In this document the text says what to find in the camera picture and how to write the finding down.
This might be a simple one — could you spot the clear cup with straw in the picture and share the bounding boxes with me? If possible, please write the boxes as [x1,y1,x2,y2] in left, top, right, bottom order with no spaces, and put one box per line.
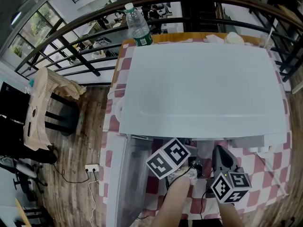
[259,28,275,51]

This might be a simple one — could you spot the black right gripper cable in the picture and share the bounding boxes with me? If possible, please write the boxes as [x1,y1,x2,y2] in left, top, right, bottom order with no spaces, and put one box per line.
[200,169,214,222]

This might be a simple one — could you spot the white microwave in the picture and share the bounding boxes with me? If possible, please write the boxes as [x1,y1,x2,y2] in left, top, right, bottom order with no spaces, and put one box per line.
[106,41,288,227]

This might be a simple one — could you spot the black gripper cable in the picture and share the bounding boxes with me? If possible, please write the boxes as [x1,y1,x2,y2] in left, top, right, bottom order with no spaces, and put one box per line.
[200,169,214,222]
[165,166,193,198]

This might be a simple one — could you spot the light wooden desk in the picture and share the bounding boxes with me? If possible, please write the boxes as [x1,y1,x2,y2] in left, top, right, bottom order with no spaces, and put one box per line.
[14,197,33,227]

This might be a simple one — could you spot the white plate with red food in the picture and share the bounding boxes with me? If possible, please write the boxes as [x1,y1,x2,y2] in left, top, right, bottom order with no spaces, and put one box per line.
[115,98,126,123]

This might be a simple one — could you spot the white cable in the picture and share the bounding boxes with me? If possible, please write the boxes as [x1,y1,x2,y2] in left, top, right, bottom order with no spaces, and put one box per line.
[89,180,100,227]

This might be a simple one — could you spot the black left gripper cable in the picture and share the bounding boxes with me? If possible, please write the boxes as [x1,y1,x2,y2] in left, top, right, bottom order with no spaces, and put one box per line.
[165,166,193,198]

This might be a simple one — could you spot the black round table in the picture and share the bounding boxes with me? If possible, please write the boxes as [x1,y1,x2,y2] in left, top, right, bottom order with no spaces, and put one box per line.
[45,91,80,137]

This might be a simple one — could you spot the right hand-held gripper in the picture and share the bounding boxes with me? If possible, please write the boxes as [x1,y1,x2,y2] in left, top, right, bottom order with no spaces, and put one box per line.
[210,145,251,204]

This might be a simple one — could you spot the table with checkered cloth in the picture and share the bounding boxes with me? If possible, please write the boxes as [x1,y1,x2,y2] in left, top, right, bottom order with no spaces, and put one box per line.
[98,38,293,219]

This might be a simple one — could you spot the clear water bottle green label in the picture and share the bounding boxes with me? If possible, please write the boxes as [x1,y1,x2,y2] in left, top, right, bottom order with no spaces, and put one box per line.
[125,3,153,46]

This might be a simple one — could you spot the cream round container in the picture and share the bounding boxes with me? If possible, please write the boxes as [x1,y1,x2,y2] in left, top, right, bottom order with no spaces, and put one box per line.
[224,31,246,44]

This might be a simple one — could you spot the person's black trousers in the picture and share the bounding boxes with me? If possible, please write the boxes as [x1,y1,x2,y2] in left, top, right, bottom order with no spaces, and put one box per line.
[179,218,223,227]

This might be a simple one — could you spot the black railing with wooden handrail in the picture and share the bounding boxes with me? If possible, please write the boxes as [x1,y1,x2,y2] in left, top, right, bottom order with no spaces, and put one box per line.
[14,0,303,80]

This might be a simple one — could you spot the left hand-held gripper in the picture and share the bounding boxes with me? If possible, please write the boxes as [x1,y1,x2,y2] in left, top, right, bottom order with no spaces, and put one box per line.
[145,138,204,181]

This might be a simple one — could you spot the dome pendant lamp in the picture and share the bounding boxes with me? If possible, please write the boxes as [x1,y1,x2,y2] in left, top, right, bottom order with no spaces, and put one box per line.
[10,10,23,26]

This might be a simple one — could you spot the person's right forearm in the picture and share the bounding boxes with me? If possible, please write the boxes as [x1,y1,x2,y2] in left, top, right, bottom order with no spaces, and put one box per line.
[217,202,243,227]

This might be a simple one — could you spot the white paper napkin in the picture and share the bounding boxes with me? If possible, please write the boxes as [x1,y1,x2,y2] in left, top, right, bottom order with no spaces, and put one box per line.
[205,34,224,44]

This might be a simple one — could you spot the person's left hand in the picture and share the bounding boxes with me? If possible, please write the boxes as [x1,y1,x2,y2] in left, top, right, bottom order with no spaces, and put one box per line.
[176,167,198,186]

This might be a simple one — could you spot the grey office chair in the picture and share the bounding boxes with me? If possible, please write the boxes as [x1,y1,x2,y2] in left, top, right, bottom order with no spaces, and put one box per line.
[0,154,48,195]

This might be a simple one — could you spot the white power strip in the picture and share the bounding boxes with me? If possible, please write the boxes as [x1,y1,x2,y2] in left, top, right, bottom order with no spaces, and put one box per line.
[84,164,100,174]

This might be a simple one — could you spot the person's left forearm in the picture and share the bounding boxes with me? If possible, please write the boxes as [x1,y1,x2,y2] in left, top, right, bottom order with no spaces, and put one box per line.
[153,176,191,227]

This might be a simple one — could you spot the large window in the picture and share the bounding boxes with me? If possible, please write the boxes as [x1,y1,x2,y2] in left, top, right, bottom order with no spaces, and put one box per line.
[9,1,66,59]

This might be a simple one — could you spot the side table with beige cloth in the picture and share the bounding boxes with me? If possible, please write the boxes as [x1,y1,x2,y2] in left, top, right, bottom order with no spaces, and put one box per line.
[23,67,87,151]

